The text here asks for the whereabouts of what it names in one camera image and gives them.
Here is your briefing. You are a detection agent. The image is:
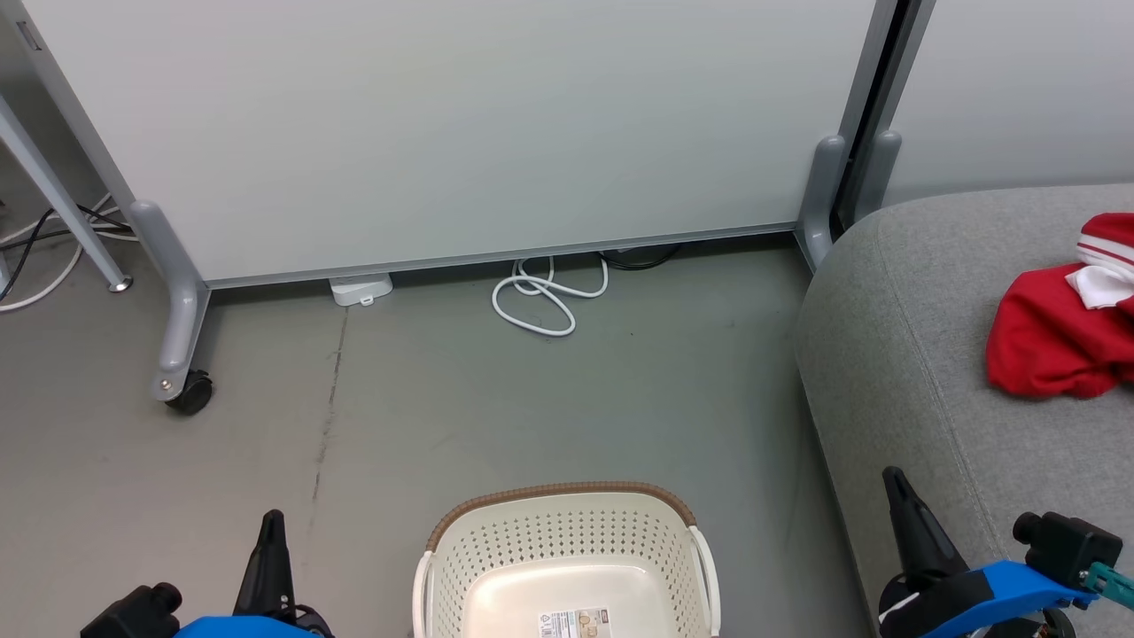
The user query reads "white floor cable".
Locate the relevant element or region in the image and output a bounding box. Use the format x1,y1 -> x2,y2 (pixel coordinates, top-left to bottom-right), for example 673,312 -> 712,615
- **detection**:
0,193 -> 140,314

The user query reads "printed basket label sticker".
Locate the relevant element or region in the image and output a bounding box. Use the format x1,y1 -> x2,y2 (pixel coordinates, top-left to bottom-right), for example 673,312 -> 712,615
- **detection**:
538,607 -> 613,638

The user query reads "wide white partition board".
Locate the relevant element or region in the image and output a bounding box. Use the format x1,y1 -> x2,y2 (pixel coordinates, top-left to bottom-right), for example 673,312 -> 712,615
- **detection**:
0,0 -> 905,291

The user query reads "grey slanted table leg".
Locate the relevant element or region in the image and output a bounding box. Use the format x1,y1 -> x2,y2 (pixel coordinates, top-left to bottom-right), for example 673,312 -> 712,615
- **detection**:
0,97 -> 135,294

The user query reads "white floor power box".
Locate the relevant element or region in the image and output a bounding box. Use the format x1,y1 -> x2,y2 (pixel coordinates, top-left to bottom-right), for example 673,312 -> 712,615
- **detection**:
329,273 -> 394,307

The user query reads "black cable under partition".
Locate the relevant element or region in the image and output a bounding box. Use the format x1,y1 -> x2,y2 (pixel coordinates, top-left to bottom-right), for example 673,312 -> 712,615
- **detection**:
597,243 -> 685,271

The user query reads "red garment with white trim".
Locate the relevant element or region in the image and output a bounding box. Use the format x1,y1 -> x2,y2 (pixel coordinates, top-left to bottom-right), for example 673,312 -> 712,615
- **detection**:
985,212 -> 1134,401

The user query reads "black floor cable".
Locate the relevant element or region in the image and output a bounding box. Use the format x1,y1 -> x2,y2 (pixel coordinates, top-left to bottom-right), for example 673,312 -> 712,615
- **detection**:
0,202 -> 136,298

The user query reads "grey partition foot with caster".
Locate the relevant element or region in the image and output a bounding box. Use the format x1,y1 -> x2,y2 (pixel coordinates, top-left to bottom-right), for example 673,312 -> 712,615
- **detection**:
128,199 -> 214,416

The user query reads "grey fabric sofa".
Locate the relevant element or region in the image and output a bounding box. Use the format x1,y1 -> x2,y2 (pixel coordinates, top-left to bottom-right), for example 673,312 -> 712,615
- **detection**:
794,183 -> 1134,638

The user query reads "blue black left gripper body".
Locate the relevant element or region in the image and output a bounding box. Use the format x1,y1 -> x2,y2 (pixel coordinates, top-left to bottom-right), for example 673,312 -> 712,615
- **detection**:
171,603 -> 338,638

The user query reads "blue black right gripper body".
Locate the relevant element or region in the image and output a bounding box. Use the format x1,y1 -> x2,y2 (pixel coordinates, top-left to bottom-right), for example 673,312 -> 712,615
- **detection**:
875,559 -> 1101,638

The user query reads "coiled white cable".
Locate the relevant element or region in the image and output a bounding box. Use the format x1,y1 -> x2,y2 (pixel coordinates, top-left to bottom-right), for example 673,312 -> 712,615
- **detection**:
491,254 -> 611,338

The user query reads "grey upright partition foot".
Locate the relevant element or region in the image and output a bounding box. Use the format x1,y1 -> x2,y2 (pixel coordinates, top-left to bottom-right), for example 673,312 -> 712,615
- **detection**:
796,134 -> 849,272
853,130 -> 904,222

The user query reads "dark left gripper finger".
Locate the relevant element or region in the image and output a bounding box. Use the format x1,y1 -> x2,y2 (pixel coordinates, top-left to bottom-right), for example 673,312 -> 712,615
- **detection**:
232,509 -> 295,619

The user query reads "cream perforated laundry basket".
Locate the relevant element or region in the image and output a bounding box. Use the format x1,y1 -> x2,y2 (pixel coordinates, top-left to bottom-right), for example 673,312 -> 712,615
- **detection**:
411,480 -> 724,638

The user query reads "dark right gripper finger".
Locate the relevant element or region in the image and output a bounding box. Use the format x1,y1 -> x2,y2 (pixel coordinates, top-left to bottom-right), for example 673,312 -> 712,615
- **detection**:
882,466 -> 973,592

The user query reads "narrow white partition board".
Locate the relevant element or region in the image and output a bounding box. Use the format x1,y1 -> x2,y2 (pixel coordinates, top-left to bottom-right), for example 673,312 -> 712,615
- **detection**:
837,0 -> 1134,222

